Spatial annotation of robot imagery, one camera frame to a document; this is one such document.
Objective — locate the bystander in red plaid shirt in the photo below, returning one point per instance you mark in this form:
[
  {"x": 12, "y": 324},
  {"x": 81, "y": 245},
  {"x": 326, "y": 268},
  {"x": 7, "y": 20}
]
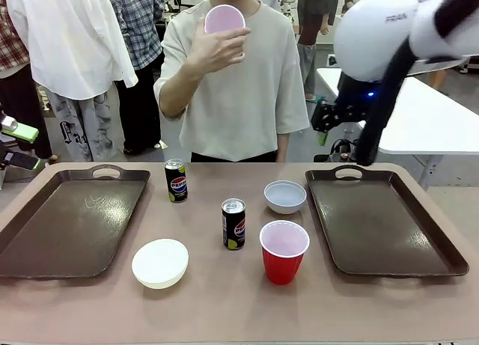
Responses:
[{"x": 11, "y": 45}]

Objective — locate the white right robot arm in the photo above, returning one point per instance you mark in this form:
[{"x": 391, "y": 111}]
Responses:
[{"x": 366, "y": 42}]

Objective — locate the white background table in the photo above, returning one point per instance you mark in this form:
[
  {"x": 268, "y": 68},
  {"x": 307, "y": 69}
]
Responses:
[{"x": 423, "y": 116}]

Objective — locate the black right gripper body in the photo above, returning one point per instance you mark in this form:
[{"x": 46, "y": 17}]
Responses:
[{"x": 331, "y": 116}]

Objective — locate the bystander in dark clothes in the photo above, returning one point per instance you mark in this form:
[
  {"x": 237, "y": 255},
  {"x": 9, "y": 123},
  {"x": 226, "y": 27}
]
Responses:
[{"x": 318, "y": 19}]

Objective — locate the black Pepsi can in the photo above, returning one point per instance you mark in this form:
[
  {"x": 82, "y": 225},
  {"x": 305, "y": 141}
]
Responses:
[
  {"x": 234, "y": 229},
  {"x": 176, "y": 184}
]

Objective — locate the white bowl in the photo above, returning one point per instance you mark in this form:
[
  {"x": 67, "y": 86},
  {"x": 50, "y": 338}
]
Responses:
[{"x": 160, "y": 264}]

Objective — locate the person's right hand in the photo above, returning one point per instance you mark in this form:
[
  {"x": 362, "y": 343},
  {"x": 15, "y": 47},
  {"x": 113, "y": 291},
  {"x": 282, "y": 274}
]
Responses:
[{"x": 219, "y": 51}]

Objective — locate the red plastic cup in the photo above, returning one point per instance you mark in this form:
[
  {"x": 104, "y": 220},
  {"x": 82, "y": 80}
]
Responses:
[
  {"x": 284, "y": 255},
  {"x": 224, "y": 19}
]

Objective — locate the bystander in blue plaid shirt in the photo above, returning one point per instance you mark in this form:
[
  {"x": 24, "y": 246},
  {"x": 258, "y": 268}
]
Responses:
[{"x": 144, "y": 23}]

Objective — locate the bystander in white shirt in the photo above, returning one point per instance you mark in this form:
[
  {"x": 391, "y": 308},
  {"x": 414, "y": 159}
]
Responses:
[{"x": 67, "y": 34}]

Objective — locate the person's right forearm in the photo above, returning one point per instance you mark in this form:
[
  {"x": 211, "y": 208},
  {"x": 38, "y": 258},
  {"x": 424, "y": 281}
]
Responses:
[{"x": 176, "y": 94}]

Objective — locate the brown plastic tray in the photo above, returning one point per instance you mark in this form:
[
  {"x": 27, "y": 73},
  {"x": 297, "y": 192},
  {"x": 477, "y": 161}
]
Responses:
[
  {"x": 71, "y": 225},
  {"x": 378, "y": 225}
]

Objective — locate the person in beige t-shirt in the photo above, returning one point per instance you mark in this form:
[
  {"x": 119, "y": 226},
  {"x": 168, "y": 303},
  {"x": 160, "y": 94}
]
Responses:
[{"x": 239, "y": 109}]

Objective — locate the grey-white bowl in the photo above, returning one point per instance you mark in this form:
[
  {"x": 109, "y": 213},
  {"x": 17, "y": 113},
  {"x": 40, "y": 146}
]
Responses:
[{"x": 285, "y": 199}]

